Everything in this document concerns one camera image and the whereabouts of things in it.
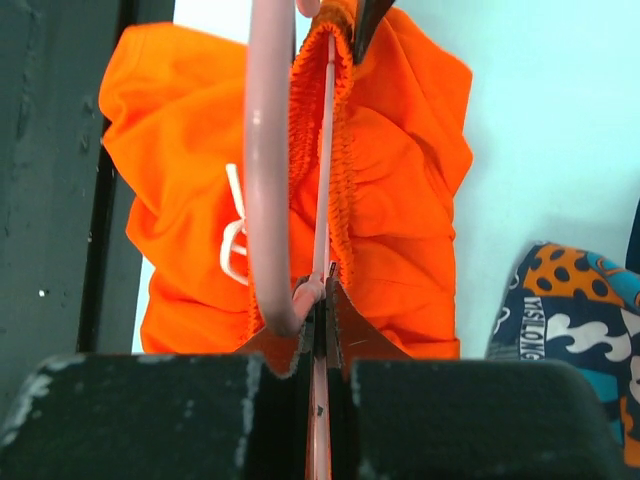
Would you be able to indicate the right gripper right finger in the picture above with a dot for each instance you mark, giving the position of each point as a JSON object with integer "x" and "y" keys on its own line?
{"x": 395, "y": 417}

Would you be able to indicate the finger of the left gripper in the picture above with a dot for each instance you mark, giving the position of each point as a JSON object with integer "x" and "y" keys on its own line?
{"x": 369, "y": 14}

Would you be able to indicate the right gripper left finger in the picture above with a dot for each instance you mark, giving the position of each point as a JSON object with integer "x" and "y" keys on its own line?
{"x": 164, "y": 416}

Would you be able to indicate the pink wire hanger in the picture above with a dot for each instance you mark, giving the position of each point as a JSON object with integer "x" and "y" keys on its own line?
{"x": 266, "y": 173}

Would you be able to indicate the bright orange shorts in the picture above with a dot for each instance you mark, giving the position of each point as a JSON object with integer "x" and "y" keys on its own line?
{"x": 174, "y": 98}

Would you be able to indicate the patterned blue orange shorts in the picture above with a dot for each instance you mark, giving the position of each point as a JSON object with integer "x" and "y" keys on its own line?
{"x": 579, "y": 307}

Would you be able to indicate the navy blue shorts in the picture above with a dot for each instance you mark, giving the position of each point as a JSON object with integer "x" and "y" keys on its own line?
{"x": 633, "y": 249}

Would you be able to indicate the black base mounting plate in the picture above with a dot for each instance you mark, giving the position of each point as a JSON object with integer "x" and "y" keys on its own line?
{"x": 69, "y": 275}

